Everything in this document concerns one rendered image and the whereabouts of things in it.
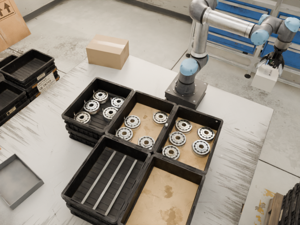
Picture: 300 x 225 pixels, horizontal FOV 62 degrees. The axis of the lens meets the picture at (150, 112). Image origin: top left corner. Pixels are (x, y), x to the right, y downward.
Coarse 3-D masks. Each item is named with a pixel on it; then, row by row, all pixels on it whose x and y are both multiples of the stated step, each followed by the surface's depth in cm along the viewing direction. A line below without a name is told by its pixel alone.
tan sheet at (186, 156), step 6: (174, 126) 159; (192, 126) 160; (198, 126) 160; (192, 132) 157; (216, 132) 158; (168, 138) 153; (186, 138) 154; (192, 138) 154; (168, 144) 150; (186, 144) 151; (210, 144) 151; (180, 150) 148; (186, 150) 148; (180, 156) 145; (186, 156) 145; (192, 156) 145; (186, 162) 142; (192, 162) 143; (198, 162) 143; (204, 162) 143; (198, 168) 140
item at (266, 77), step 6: (264, 66) 154; (270, 66) 154; (258, 72) 150; (264, 72) 150; (270, 72) 150; (276, 72) 151; (258, 78) 149; (264, 78) 147; (270, 78) 147; (276, 78) 147; (252, 84) 154; (258, 84) 152; (264, 84) 150; (270, 84) 148; (264, 90) 153; (270, 90) 151
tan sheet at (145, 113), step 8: (136, 104) 171; (136, 112) 166; (144, 112) 166; (152, 112) 166; (144, 120) 162; (144, 128) 158; (152, 128) 158; (160, 128) 158; (136, 136) 153; (152, 136) 154
